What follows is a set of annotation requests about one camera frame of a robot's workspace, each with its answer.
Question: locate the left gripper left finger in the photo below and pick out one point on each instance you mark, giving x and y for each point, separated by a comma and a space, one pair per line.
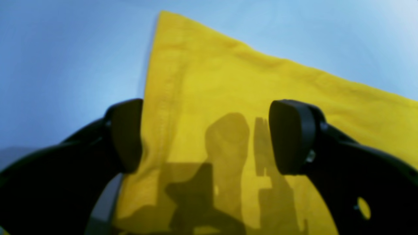
53, 191

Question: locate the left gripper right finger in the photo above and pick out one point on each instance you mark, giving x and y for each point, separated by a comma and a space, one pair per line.
367, 191

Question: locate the yellow T-shirt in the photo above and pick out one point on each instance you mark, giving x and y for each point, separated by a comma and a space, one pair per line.
207, 165

